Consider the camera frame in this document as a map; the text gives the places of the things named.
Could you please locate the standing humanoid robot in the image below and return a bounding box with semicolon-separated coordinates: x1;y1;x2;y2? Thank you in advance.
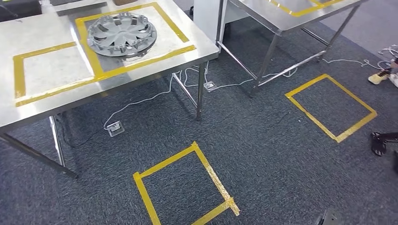
370;132;398;174

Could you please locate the black floor cable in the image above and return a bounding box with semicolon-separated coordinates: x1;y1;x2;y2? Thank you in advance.
57;115;105;148

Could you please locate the grey equipment case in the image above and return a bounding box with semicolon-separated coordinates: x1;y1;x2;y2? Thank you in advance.
49;0;86;7

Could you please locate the yellow floor tape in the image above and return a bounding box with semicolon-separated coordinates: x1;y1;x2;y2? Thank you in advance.
285;73;378;144
133;141;241;225

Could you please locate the silver wheel hubcap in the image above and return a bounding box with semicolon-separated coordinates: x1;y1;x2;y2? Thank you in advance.
87;12;158;57

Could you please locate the steel workbench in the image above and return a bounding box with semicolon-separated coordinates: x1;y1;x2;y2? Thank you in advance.
217;0;371;97
0;0;220;180

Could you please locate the chrome stool base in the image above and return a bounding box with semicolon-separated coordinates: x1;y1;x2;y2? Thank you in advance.
377;44;398;60

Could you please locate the person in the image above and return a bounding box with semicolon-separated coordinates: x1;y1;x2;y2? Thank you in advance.
367;57;398;88

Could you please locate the yellow workbench tape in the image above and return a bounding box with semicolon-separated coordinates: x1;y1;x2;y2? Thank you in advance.
13;2;197;108

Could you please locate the white floor cable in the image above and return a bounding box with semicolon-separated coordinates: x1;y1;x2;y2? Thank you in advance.
321;58;392;70
180;60;299;92
103;70;181;129

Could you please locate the white desk panel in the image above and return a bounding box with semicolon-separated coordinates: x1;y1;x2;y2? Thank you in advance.
193;0;243;44

